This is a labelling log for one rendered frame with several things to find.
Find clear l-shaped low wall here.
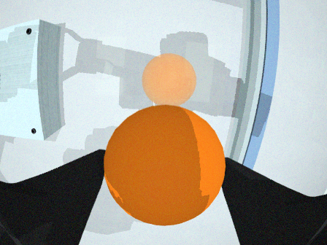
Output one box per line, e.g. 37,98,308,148
226,0,266,164

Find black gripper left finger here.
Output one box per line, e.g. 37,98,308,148
0,149,106,245

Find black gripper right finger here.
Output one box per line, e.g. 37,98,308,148
221,157,327,245

